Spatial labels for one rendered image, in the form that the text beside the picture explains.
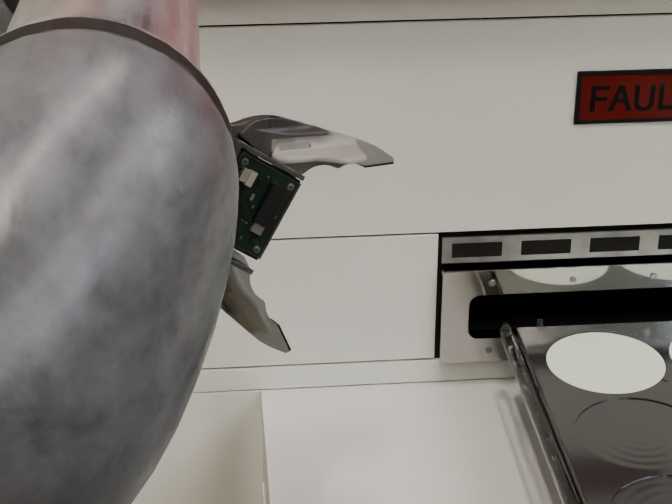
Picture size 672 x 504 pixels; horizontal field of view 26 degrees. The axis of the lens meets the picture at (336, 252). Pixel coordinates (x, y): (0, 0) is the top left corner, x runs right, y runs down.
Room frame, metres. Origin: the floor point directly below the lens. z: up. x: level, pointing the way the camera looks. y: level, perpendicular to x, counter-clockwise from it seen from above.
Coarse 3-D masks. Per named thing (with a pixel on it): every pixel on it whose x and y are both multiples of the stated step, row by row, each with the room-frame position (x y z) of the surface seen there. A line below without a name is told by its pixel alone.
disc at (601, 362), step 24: (576, 336) 1.11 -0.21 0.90; (600, 336) 1.11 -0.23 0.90; (624, 336) 1.11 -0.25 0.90; (552, 360) 1.07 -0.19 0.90; (576, 360) 1.07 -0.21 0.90; (600, 360) 1.07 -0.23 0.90; (624, 360) 1.07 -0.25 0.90; (648, 360) 1.07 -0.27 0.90; (576, 384) 1.03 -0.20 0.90; (600, 384) 1.03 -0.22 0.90; (624, 384) 1.03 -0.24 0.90; (648, 384) 1.03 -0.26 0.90
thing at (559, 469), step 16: (512, 336) 1.10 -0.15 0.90; (512, 352) 1.08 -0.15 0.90; (512, 368) 1.06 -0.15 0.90; (528, 368) 1.05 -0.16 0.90; (528, 384) 1.02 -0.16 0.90; (528, 400) 1.00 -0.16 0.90; (544, 416) 0.98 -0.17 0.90; (544, 432) 0.96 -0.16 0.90; (544, 448) 0.94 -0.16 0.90; (560, 448) 0.94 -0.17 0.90; (560, 464) 0.91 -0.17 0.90; (560, 480) 0.89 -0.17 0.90; (560, 496) 0.88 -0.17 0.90; (576, 496) 0.87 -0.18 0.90
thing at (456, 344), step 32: (640, 256) 1.18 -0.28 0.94; (448, 288) 1.15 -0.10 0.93; (480, 288) 1.15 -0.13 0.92; (512, 288) 1.16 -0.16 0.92; (544, 288) 1.16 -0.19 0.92; (576, 288) 1.16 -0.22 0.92; (608, 288) 1.16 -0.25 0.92; (640, 288) 1.17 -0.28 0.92; (448, 320) 1.15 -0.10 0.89; (448, 352) 1.15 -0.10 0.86; (480, 352) 1.15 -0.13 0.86
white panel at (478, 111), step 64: (256, 0) 1.15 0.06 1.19; (320, 0) 1.15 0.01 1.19; (384, 0) 1.16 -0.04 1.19; (448, 0) 1.16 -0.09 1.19; (512, 0) 1.17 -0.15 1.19; (576, 0) 1.17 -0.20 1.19; (640, 0) 1.18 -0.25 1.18; (256, 64) 1.15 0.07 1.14; (320, 64) 1.15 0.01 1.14; (384, 64) 1.16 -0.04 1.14; (448, 64) 1.16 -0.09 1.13; (512, 64) 1.17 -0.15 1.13; (576, 64) 1.17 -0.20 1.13; (640, 64) 1.18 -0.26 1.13; (384, 128) 1.16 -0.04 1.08; (448, 128) 1.16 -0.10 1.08; (512, 128) 1.17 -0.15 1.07; (576, 128) 1.17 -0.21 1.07; (640, 128) 1.18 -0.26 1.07; (320, 192) 1.15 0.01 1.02; (384, 192) 1.16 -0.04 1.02; (448, 192) 1.16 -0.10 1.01; (512, 192) 1.17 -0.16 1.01; (576, 192) 1.17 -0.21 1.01; (640, 192) 1.18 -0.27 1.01; (320, 256) 1.15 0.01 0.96; (384, 256) 1.16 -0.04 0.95; (320, 320) 1.15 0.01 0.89; (384, 320) 1.16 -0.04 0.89; (512, 320) 1.19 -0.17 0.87; (576, 320) 1.19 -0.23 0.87; (640, 320) 1.19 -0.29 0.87; (256, 384) 1.15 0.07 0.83; (320, 384) 1.15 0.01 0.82
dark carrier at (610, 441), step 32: (544, 352) 1.08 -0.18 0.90; (544, 384) 1.03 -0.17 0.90; (576, 416) 0.98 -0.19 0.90; (608, 416) 0.98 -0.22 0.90; (640, 416) 0.98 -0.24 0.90; (576, 448) 0.94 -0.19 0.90; (608, 448) 0.94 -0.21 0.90; (640, 448) 0.94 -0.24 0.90; (576, 480) 0.90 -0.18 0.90; (608, 480) 0.89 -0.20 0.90; (640, 480) 0.90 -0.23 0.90
